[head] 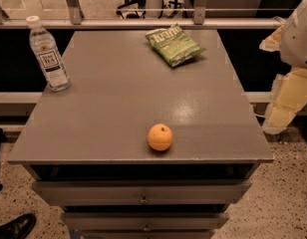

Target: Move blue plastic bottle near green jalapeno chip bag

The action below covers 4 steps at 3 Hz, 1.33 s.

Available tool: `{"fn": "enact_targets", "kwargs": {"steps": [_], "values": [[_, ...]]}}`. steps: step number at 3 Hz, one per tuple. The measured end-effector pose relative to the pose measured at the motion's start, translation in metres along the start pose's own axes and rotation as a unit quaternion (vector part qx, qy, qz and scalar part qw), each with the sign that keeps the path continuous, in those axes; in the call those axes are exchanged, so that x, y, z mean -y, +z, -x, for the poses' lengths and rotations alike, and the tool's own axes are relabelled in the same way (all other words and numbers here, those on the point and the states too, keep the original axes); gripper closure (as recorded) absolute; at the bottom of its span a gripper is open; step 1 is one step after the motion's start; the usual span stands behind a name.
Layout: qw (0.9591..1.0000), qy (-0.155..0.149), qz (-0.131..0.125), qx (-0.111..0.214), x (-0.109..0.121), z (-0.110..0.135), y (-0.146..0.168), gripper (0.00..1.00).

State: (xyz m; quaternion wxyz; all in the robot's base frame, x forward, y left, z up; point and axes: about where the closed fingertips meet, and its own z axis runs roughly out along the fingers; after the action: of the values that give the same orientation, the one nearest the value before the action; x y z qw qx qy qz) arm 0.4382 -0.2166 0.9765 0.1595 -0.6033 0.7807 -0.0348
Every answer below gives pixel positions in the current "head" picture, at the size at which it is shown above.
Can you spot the upper grey drawer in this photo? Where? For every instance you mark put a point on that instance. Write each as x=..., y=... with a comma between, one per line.
x=88, y=193

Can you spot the black leather shoe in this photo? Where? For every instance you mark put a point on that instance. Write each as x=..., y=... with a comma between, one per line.
x=18, y=228

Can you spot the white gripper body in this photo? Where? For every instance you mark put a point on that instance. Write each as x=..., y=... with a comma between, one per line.
x=298, y=41

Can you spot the grey drawer cabinet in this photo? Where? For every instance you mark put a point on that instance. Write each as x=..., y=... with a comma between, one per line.
x=97, y=129

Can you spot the lower grey drawer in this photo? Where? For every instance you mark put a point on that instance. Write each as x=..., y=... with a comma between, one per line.
x=145, y=221

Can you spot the orange fruit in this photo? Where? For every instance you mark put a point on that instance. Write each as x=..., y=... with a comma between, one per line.
x=160, y=137

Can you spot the grey drawer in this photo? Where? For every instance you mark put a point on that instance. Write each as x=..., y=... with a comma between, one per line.
x=145, y=221
x=88, y=193

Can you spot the clear plastic water bottle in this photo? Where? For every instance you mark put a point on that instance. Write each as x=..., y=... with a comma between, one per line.
x=47, y=54

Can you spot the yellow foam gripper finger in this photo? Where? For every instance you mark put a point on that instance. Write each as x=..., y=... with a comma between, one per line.
x=287, y=98
x=272, y=42

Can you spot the black office chair base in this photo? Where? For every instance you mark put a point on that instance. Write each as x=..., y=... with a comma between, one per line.
x=150, y=8

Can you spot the metal railing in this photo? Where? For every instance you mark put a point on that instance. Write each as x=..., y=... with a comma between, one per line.
x=75, y=14

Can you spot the green jalapeno chip bag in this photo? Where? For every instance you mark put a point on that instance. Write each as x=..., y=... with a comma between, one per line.
x=174, y=45

